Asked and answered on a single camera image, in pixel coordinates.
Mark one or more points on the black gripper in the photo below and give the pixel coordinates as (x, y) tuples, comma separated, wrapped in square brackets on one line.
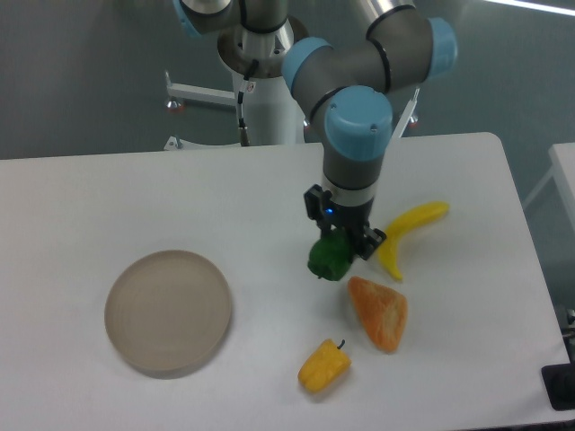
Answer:
[(333, 206)]

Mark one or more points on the green toy pepper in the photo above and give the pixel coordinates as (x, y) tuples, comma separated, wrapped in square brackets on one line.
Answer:
[(329, 258)]

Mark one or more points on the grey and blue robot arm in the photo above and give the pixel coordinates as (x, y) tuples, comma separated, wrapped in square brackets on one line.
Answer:
[(358, 123)]

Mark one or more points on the yellow toy pepper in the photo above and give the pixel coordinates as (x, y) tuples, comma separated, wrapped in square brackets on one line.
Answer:
[(324, 366)]

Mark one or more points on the yellow toy banana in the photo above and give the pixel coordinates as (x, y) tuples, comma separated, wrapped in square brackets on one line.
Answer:
[(413, 219)]

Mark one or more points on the orange toy bread slice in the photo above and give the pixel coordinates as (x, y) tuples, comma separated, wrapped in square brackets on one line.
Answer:
[(381, 310)]

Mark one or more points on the beige round plate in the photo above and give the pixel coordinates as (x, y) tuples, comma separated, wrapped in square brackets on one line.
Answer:
[(167, 313)]

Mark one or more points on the black device at table edge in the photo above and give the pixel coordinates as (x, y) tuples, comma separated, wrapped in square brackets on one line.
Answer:
[(559, 385)]

